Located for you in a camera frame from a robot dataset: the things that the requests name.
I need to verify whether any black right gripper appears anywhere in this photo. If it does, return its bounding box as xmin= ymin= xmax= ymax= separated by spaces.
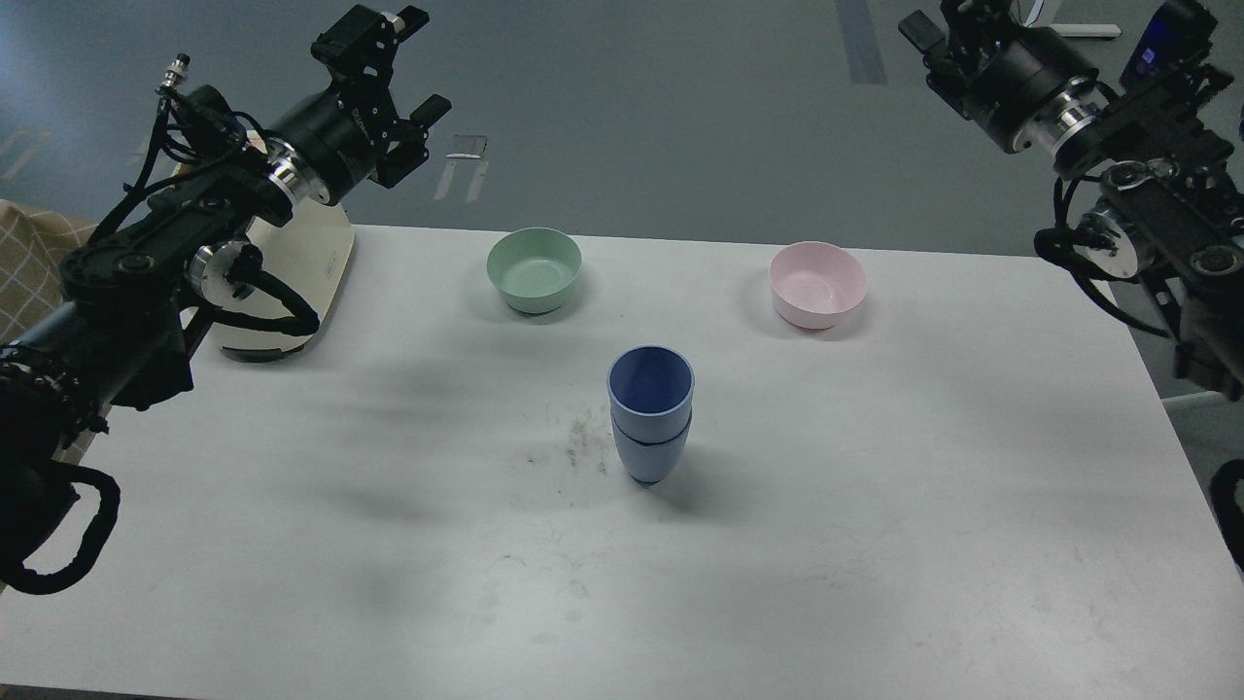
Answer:
xmin=898 ymin=1 xmax=1100 ymax=155

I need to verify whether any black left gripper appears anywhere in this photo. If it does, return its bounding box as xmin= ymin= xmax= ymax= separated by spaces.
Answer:
xmin=267 ymin=5 xmax=452 ymax=205

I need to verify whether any light blue cup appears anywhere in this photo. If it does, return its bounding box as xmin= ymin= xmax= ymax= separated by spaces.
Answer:
xmin=610 ymin=409 xmax=693 ymax=484
xmin=605 ymin=344 xmax=695 ymax=444

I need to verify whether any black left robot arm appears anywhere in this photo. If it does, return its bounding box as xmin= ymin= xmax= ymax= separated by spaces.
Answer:
xmin=2 ymin=5 xmax=452 ymax=596

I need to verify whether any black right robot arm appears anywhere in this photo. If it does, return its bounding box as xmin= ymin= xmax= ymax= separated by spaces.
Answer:
xmin=899 ymin=1 xmax=1243 ymax=402

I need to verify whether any white desk leg base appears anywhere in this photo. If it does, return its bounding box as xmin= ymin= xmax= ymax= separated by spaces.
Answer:
xmin=1050 ymin=22 xmax=1123 ymax=41

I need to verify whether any cream toaster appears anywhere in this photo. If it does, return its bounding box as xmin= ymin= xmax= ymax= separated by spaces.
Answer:
xmin=170 ymin=131 xmax=356 ymax=366

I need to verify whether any green bowl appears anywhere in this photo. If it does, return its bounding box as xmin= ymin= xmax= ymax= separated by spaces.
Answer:
xmin=486 ymin=228 xmax=583 ymax=315

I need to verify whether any pink bowl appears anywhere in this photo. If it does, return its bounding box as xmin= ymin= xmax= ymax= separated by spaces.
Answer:
xmin=768 ymin=242 xmax=868 ymax=331

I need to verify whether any beige checkered cloth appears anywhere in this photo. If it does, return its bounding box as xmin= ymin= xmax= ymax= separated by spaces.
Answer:
xmin=0 ymin=198 xmax=108 ymax=463

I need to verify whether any white chair base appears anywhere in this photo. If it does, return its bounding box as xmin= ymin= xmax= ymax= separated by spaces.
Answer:
xmin=1162 ymin=390 xmax=1242 ymax=412

